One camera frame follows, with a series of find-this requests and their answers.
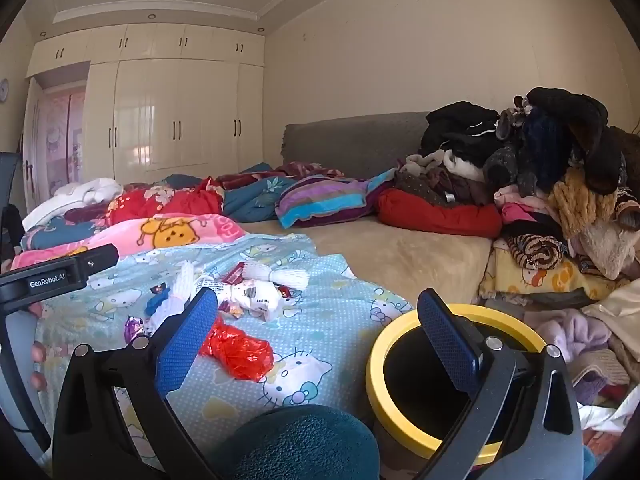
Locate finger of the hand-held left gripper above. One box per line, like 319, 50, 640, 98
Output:
80, 243, 120, 282

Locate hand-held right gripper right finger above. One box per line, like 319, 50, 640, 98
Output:
412, 287, 586, 480

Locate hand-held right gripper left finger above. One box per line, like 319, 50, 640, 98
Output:
52, 287, 236, 480

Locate blue wrapper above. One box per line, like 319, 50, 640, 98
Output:
146, 292, 171, 317

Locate red plastic bag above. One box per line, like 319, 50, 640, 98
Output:
200, 316, 275, 382

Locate white wrappers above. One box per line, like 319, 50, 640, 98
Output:
149, 260, 202, 333

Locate yellow-rimmed black trash bin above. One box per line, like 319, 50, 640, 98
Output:
365, 302, 551, 466

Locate white labelled wrapper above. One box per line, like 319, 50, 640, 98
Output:
220, 280, 286, 322

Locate person's left hand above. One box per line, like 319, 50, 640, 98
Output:
28, 301, 49, 392

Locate dark blue cartoon quilt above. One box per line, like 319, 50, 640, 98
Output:
22, 215, 108, 252

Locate white cloth bundle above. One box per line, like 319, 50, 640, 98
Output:
22, 177, 123, 231

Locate grey cloth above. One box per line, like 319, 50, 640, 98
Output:
482, 297, 543, 318

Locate red floral quilt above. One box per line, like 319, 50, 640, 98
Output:
65, 180, 226, 228

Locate beige pillow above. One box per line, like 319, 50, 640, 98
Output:
235, 215, 493, 306

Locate pink cartoon blanket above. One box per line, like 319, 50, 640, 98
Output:
11, 212, 248, 271

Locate black chair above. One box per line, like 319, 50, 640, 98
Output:
0, 152, 26, 261

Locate yellow cartoon blanket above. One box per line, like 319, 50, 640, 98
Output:
477, 240, 631, 306

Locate red folded quilt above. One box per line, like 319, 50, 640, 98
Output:
376, 187, 503, 240

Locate light blue cat print blanket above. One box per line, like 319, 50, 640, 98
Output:
35, 232, 416, 471

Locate tiger striped garment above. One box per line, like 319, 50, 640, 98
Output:
507, 234, 566, 271

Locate lilac fleece garment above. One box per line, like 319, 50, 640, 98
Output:
537, 307, 613, 361

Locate pink decorated door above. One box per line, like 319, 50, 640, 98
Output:
22, 77, 88, 213

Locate teal round cushion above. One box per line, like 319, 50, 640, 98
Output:
227, 405, 381, 480

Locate beige knit garment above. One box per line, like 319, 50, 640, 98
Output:
570, 347, 626, 386

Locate pink garment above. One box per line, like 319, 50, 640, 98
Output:
495, 185, 556, 226

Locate teal leaf print quilt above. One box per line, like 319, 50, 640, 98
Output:
165, 162, 301, 223

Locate brown dotted garment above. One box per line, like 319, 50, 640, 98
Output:
395, 167, 496, 208

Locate cream wardrobe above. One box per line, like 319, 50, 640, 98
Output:
27, 22, 266, 186

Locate cream satin curtain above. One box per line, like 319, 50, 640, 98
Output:
582, 290, 640, 346

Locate white fleece garment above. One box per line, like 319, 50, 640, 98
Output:
402, 149, 486, 181

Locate cream plush garment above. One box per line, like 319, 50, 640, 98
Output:
575, 215, 640, 281

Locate white crumpled cloth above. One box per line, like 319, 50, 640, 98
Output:
582, 387, 640, 433

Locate grey speckled garment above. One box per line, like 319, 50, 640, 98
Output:
482, 142, 556, 196

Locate orange print cloth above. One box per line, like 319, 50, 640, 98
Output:
580, 427, 626, 471

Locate purple striped blanket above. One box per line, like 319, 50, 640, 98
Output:
275, 167, 401, 229

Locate tan fluffy garment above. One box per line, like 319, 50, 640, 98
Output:
547, 167, 621, 241

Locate maroon blanket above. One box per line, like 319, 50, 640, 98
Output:
215, 161, 346, 191

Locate black jacket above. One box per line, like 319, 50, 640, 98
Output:
420, 101, 501, 156

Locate grey headboard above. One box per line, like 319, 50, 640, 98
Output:
280, 111, 436, 181

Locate dark blue furry garment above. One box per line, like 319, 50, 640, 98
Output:
522, 107, 576, 171

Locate black fleece garment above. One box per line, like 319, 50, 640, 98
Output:
527, 87, 623, 196

